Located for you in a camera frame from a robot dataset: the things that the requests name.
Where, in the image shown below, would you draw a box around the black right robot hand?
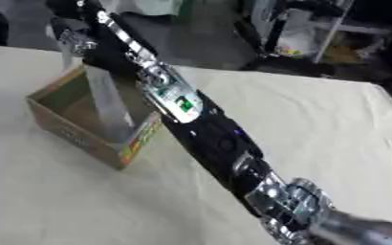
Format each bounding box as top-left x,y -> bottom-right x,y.
43,0 -> 160,79

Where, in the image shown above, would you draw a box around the clear plastic bottle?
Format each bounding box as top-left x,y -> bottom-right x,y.
58,29 -> 138,144

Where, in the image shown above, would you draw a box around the tan cardboard box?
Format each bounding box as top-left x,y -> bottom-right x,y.
23,64 -> 166,172

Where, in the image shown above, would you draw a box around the black stand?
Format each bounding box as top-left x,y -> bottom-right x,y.
232,0 -> 296,59

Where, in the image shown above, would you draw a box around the white plastic bag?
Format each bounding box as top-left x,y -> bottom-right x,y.
274,9 -> 325,59

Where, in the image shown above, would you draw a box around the white metal rack frame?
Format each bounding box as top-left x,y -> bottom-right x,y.
311,0 -> 392,65

